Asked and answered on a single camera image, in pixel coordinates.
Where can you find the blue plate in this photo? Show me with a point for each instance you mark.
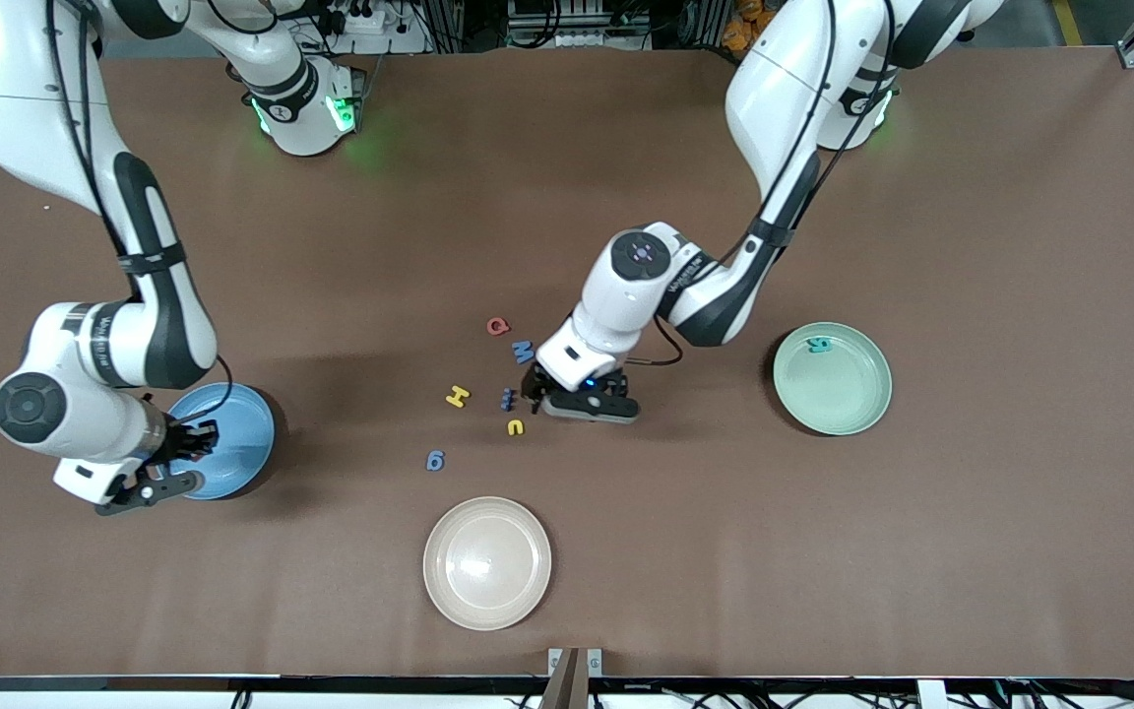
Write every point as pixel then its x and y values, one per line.
pixel 247 443

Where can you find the blue foam letter g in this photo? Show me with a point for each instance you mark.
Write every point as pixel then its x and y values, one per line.
pixel 435 461

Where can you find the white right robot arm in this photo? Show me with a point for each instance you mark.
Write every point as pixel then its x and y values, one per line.
pixel 55 340

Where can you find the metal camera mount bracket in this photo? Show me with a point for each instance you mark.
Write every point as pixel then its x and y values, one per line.
pixel 567 679

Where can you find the long white power strip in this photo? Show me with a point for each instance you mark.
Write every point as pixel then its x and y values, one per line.
pixel 577 39

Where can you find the blue foam letter M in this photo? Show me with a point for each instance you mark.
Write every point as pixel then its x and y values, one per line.
pixel 524 353

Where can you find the orange snack bags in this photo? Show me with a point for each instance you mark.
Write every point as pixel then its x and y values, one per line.
pixel 752 12

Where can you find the beige plate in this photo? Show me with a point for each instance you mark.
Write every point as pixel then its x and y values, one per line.
pixel 486 563

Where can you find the small blue foam letter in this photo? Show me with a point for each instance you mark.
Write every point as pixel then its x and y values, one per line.
pixel 507 399

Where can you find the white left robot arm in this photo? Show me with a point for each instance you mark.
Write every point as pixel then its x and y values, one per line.
pixel 626 295

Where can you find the teal foam letter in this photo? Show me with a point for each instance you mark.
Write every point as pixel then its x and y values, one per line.
pixel 820 345

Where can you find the yellow foam letter H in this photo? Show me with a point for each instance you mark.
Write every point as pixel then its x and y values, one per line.
pixel 458 397

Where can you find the green plate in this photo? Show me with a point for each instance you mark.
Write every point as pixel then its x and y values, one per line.
pixel 833 389

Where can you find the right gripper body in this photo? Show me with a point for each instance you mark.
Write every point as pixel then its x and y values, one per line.
pixel 179 439

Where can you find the red foam letter Q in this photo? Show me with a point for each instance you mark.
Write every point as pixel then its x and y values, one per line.
pixel 497 326

